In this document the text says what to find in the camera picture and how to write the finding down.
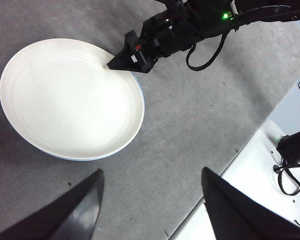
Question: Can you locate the white round plate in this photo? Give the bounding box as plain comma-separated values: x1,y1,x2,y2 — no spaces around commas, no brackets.
0,37,145,161

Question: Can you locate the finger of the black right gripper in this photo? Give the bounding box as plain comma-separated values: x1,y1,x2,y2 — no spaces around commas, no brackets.
106,47,141,73

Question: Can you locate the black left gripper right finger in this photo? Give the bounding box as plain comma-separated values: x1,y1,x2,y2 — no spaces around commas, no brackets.
201,166,300,240

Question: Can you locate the black base cable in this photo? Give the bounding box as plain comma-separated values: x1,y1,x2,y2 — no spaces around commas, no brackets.
273,159,300,196

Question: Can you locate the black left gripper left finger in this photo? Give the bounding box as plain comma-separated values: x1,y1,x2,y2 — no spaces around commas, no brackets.
0,168,105,240

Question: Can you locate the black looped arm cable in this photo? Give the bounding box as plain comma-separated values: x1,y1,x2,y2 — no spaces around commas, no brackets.
185,32,228,73

